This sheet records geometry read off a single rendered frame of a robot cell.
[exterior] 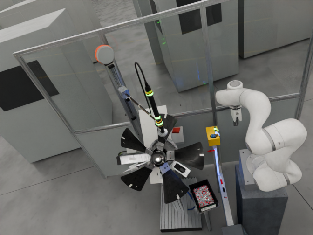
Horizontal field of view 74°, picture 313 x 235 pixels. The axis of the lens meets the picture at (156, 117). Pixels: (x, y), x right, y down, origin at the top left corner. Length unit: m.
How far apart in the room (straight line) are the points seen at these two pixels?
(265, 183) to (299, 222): 1.53
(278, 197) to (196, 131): 1.13
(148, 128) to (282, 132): 1.24
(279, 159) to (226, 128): 1.50
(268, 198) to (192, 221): 1.08
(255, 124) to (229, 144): 1.82
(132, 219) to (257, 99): 2.30
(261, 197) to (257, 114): 0.93
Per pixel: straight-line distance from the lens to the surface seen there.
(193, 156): 1.66
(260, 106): 0.94
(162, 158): 1.64
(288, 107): 2.56
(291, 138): 0.96
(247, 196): 1.75
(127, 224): 2.90
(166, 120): 1.63
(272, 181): 1.27
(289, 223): 2.74
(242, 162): 1.66
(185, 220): 2.62
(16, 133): 4.11
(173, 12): 1.82
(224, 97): 1.21
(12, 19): 7.61
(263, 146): 0.93
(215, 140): 1.91
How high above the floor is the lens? 2.47
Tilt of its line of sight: 38 degrees down
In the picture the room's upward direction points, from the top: 19 degrees counter-clockwise
